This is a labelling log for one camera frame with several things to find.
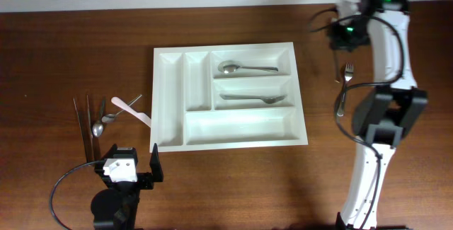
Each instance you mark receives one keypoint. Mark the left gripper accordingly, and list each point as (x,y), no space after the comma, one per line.
(146,177)

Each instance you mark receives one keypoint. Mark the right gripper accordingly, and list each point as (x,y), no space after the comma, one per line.
(340,42)

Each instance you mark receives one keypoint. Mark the steel tablespoon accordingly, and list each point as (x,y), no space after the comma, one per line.
(231,66)
(336,66)

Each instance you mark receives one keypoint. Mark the steel fork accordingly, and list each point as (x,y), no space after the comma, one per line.
(267,100)
(348,75)

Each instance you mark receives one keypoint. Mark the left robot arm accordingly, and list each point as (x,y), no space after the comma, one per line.
(116,206)

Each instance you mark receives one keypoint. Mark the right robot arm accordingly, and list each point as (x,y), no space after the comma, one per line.
(388,112)

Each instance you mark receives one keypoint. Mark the pink plastic knife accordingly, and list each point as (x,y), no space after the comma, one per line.
(140,116)

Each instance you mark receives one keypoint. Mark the steel teaspoon upright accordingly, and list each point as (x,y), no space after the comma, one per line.
(97,128)

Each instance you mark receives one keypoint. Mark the steel teaspoon angled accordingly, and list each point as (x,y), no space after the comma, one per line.
(110,117)

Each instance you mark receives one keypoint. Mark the white plastic cutlery tray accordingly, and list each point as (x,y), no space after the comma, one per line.
(188,114)

